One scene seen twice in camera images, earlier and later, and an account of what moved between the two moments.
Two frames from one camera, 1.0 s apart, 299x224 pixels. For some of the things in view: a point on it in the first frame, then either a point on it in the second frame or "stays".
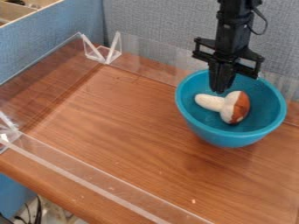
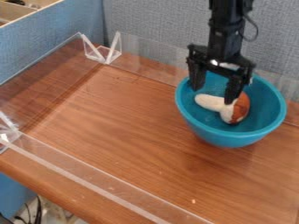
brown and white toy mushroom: x=234 y=106 stays
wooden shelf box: x=13 y=10 stays
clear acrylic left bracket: x=9 y=131 stays
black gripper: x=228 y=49 to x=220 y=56
